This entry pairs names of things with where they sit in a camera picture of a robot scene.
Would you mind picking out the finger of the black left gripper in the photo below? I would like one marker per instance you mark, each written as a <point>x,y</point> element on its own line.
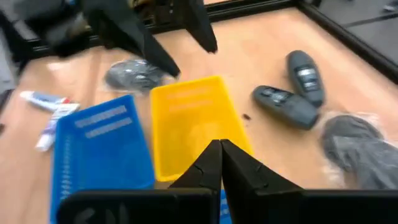
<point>199,25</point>
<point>124,28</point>

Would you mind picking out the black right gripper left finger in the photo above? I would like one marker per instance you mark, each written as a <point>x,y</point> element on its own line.
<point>205,171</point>

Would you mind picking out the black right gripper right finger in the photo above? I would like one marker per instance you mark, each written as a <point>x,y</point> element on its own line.
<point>242,174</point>

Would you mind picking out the black bath puff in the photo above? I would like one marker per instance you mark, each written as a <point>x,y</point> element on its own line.
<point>351,146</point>
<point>133,76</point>

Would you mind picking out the dark navy shower gel bottle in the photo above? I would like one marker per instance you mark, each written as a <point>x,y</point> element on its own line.
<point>306,77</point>
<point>286,107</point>

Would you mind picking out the white blue toothpaste tube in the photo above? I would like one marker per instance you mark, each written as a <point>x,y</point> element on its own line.
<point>53,127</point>
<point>43,100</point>

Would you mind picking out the small blue plastic basket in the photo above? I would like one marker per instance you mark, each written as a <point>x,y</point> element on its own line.
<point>225,208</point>

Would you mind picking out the yellow slotted plastic basket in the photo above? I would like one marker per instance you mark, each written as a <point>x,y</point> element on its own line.
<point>186,124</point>

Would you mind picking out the large blue slotted plastic basket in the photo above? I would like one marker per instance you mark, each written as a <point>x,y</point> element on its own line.
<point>102,155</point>

